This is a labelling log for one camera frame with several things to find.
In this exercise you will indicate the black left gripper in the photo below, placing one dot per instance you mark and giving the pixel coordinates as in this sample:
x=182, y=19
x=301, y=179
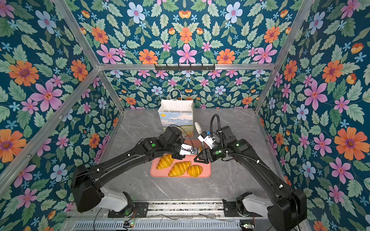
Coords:
x=178, y=155

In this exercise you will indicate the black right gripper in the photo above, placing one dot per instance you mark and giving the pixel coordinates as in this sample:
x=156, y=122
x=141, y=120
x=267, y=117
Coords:
x=204, y=152

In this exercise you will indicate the round striped bun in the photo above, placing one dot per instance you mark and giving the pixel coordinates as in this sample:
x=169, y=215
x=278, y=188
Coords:
x=194, y=170

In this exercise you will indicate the painted landscape paper bag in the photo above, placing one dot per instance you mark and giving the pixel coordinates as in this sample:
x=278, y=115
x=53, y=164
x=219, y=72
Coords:
x=178, y=112

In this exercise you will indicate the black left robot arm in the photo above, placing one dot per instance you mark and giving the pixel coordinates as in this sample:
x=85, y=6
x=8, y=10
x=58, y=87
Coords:
x=88, y=183

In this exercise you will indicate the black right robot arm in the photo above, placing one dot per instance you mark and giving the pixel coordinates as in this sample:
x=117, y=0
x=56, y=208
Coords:
x=284, y=207

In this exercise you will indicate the croissant left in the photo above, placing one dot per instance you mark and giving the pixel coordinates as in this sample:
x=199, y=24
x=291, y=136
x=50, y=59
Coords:
x=165, y=162

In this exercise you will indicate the croissant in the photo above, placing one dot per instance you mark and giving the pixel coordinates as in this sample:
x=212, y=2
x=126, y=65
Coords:
x=179, y=169
x=165, y=162

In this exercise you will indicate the croissant centre bottom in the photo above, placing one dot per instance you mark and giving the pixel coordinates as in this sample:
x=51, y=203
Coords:
x=179, y=169

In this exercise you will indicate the pink rectangular tray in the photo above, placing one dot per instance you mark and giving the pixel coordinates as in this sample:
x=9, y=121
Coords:
x=168, y=167

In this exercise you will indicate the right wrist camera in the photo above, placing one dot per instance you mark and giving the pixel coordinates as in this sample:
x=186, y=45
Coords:
x=206, y=139

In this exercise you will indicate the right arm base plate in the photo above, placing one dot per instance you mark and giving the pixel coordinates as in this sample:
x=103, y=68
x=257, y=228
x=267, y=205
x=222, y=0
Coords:
x=232, y=209

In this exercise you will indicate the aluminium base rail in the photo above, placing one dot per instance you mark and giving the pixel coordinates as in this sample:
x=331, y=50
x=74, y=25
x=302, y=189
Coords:
x=169, y=215

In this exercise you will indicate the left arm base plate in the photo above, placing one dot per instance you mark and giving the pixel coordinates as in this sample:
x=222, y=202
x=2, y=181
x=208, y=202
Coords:
x=133, y=210

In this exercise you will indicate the black hook rail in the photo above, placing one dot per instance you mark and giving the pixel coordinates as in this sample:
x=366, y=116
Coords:
x=185, y=67

